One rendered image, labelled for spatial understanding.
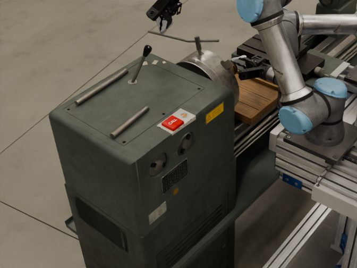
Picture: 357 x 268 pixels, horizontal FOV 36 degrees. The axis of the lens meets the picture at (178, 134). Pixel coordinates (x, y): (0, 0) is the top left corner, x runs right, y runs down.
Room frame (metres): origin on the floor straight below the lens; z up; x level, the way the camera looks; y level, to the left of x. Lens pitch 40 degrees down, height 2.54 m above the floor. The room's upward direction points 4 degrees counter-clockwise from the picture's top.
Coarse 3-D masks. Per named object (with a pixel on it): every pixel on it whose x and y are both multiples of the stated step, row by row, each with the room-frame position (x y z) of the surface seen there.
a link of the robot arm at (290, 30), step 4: (284, 24) 1.98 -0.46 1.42; (288, 24) 1.99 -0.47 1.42; (292, 24) 2.00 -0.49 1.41; (288, 28) 1.97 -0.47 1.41; (292, 28) 1.97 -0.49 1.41; (288, 32) 1.95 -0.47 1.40; (292, 32) 1.96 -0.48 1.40; (296, 32) 1.98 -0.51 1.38; (288, 36) 1.94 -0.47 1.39; (292, 36) 1.95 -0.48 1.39; (296, 36) 1.96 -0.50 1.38; (292, 40) 1.93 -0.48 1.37; (296, 40) 1.95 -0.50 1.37; (292, 44) 1.93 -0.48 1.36; (296, 44) 1.94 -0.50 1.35; (292, 48) 1.92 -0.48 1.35; (296, 48) 1.93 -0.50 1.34; (296, 52) 1.92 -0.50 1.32; (296, 56) 1.92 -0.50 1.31
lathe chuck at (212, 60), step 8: (192, 56) 2.10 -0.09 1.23; (200, 56) 2.08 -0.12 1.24; (208, 56) 2.08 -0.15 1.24; (216, 56) 2.08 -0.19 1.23; (208, 64) 2.02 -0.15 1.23; (216, 64) 2.03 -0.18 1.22; (216, 72) 1.99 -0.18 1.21; (224, 72) 2.01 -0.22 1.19; (232, 72) 2.03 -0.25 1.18; (224, 80) 1.98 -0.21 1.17; (232, 80) 2.00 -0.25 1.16; (232, 88) 1.98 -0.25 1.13
